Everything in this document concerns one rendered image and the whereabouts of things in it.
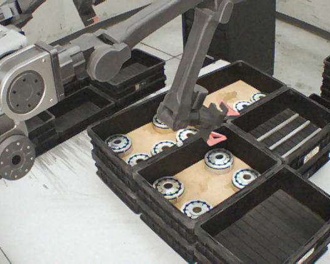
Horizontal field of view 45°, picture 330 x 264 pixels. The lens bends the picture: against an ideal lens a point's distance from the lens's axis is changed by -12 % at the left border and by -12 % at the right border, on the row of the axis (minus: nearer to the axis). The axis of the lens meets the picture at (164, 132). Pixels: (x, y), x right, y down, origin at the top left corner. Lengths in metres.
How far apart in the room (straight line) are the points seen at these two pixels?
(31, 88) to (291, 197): 0.95
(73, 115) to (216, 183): 1.41
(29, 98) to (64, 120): 1.82
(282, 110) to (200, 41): 0.76
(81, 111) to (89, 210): 1.20
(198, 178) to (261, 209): 0.26
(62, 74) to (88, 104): 1.90
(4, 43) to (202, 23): 0.54
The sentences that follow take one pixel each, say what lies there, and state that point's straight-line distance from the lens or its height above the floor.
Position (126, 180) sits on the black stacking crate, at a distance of 1.49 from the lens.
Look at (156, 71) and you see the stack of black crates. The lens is 2.69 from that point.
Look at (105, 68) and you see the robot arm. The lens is 0.93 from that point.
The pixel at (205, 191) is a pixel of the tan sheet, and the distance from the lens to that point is 1.45.
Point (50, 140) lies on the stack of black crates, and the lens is 2.36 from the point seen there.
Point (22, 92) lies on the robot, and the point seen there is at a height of 1.45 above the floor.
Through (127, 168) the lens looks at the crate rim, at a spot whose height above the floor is 0.93.
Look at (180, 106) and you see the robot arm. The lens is 1.24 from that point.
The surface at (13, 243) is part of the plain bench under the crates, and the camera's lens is 1.58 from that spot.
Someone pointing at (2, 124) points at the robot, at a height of 1.23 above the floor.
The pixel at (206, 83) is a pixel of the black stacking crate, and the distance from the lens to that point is 1.87.
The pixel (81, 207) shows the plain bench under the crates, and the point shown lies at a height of 0.70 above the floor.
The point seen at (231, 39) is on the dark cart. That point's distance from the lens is 2.91.
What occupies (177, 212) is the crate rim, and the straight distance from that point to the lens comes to 1.25.
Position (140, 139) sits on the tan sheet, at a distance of 1.67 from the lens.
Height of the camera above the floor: 1.85
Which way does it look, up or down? 37 degrees down
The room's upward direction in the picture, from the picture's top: 4 degrees counter-clockwise
